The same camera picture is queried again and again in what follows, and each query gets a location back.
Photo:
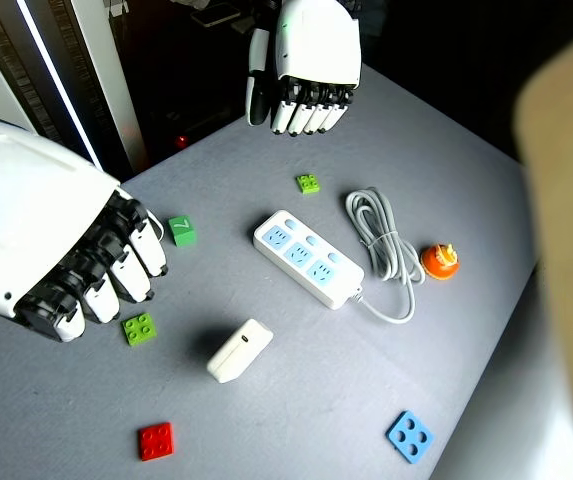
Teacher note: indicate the dark smartphone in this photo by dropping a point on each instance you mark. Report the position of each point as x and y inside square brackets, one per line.
[216, 15]

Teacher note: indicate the white upright post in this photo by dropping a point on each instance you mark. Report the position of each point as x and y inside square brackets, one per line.
[111, 90]

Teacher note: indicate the white power adapter charger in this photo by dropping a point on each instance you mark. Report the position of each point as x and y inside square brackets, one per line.
[238, 352]

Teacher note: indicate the green cube with white seven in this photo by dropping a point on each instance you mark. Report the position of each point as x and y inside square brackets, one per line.
[182, 231]

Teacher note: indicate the blue square four-hole block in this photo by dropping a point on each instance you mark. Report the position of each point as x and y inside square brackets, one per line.
[400, 425]

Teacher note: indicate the grey table cloth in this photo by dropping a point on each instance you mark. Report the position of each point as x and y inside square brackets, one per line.
[291, 390]

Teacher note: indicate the large green stud block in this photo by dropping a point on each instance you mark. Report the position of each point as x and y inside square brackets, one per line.
[139, 330]

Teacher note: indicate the white light strip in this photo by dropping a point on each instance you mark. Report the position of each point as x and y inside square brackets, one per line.
[61, 87]

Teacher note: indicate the small red round object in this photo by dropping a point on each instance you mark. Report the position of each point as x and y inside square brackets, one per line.
[181, 142]

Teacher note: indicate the red stud block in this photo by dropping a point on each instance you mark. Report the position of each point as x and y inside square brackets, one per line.
[156, 442]

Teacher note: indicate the blurred tan panel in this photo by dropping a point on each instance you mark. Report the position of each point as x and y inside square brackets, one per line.
[571, 250]

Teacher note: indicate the small green stud block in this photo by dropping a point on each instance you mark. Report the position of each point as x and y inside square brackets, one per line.
[308, 184]

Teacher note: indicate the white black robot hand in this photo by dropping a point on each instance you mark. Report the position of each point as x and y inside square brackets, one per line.
[316, 45]
[31, 210]

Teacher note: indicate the white power strip blue sockets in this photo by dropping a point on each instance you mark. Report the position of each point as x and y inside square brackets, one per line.
[306, 257]

